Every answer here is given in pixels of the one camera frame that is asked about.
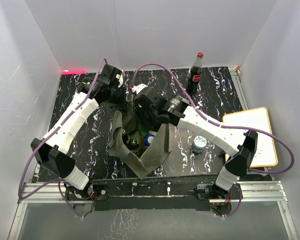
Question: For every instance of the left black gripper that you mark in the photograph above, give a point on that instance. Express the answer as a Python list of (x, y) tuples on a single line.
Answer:
[(121, 105)]

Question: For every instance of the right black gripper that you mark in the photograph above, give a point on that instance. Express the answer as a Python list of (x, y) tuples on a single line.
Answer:
[(149, 124)]

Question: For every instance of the green Sprite plastic bottle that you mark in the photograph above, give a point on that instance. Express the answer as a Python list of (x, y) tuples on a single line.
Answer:
[(143, 130)]

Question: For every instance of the grey-green canvas bag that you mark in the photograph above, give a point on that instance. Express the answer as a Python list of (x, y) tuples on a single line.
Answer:
[(152, 157)]

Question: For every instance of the Coca-Cola glass bottle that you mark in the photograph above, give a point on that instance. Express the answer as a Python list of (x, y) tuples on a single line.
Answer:
[(195, 75)]

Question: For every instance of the green perrier bottle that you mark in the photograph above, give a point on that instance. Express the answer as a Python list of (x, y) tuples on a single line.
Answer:
[(135, 148), (125, 138)]

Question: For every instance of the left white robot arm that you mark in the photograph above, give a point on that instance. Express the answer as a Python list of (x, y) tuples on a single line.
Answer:
[(51, 151)]

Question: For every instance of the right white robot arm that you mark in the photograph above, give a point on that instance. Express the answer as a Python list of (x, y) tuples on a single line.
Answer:
[(239, 146)]

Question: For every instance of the blue white snack packet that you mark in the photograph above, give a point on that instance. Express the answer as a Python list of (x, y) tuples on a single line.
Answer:
[(149, 137)]

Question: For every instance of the pink tape strip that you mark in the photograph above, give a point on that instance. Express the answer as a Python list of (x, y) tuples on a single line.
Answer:
[(73, 72)]

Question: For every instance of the small blue white can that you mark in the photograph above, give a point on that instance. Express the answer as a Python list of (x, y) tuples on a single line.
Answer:
[(199, 144)]

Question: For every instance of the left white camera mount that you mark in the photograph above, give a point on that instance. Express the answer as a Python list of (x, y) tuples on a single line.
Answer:
[(120, 80)]

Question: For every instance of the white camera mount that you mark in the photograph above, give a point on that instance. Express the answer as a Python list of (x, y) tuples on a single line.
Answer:
[(120, 80), (137, 88)]

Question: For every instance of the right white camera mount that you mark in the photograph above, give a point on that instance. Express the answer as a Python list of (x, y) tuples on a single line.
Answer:
[(137, 88)]

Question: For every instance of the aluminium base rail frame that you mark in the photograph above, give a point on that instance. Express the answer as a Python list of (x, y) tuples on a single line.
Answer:
[(172, 208)]

